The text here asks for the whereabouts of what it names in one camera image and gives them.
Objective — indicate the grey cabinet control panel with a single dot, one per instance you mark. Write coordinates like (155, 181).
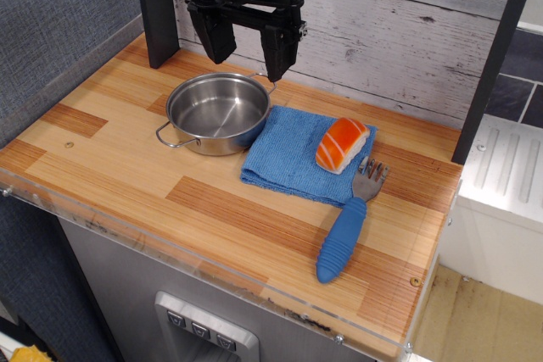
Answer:
(194, 334)

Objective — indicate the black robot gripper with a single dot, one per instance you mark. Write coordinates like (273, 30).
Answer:
(279, 39)

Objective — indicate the yellow object bottom left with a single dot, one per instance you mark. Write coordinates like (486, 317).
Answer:
(29, 354)

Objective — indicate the blue folded cloth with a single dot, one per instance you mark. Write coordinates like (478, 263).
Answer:
(282, 158)

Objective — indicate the white ribbed appliance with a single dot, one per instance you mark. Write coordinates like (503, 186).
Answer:
(494, 230)

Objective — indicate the blue handled metal fork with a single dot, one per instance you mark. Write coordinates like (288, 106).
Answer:
(339, 244)

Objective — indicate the clear acrylic table guard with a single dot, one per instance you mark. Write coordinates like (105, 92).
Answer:
(262, 246)

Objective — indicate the salmon sushi toy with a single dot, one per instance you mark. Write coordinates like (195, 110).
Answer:
(343, 140)

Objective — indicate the black left frame post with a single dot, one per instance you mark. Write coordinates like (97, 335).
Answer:
(159, 23)

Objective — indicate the black frame post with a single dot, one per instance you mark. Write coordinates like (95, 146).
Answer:
(159, 23)
(503, 38)

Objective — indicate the black right frame post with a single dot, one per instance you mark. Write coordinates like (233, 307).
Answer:
(503, 38)

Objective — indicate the stainless steel pan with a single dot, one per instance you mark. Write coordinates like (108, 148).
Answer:
(218, 114)

